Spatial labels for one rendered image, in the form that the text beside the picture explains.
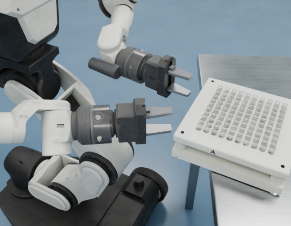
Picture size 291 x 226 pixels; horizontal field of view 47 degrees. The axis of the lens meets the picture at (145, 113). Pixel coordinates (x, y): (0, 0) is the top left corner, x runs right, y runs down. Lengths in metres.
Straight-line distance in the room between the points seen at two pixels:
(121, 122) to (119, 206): 0.80
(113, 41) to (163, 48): 1.90
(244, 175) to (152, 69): 0.35
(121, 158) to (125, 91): 1.28
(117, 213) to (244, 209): 0.82
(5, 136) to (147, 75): 0.40
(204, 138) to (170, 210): 0.99
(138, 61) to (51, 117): 0.29
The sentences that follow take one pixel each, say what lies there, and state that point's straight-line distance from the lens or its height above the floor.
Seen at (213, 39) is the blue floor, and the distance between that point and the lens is 3.01.
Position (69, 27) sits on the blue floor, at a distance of 3.22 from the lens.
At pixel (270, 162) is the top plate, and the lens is 0.71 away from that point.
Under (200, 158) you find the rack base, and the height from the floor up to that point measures 0.87.
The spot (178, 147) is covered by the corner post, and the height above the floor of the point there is 0.88.
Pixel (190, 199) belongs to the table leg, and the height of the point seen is 0.08.
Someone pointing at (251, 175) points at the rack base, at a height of 0.87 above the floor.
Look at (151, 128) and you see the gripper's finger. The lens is 0.77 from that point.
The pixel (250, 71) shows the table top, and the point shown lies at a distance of 1.09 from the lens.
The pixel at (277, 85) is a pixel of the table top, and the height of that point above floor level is 0.84.
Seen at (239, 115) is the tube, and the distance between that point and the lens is 0.79.
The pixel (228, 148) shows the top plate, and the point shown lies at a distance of 0.72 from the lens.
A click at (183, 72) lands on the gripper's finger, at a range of 0.86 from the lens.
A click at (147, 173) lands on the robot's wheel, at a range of 1.56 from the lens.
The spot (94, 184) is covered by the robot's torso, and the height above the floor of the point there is 0.54.
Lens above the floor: 1.42
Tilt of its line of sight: 41 degrees down
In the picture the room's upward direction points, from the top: straight up
